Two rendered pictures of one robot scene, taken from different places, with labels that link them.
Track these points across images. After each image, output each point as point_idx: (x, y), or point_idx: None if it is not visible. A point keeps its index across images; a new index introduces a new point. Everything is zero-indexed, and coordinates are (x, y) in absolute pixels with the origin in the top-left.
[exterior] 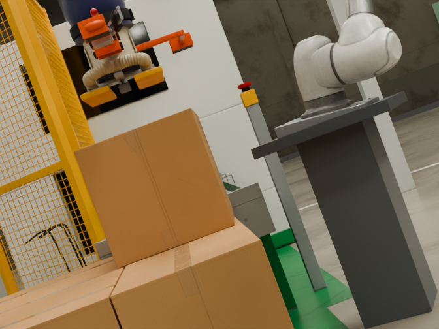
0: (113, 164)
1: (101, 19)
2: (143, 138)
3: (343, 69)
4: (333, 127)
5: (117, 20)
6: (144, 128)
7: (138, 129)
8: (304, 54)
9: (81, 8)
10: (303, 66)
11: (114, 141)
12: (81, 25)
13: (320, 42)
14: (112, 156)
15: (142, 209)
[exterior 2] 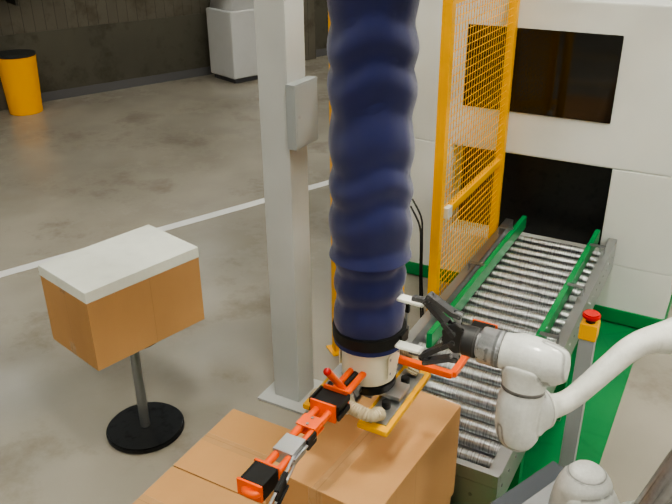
0: (291, 499)
1: (258, 492)
2: (323, 503)
3: None
4: None
5: (275, 500)
6: (326, 497)
7: (321, 494)
8: (564, 491)
9: (342, 323)
10: (557, 497)
11: (298, 486)
12: (239, 483)
13: (589, 496)
14: (292, 493)
15: None
